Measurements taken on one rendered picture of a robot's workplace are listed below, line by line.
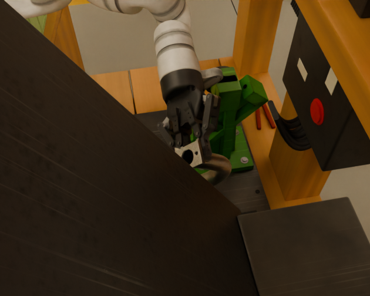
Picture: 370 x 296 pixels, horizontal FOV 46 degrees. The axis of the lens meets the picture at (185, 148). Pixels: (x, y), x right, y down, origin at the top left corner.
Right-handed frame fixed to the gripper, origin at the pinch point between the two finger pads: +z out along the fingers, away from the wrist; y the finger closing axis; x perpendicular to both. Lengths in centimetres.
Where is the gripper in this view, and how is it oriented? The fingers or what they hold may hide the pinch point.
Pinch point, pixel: (195, 154)
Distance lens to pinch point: 72.7
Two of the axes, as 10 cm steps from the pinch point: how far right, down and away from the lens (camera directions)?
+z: 1.8, 9.2, -3.4
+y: 7.1, -3.6, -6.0
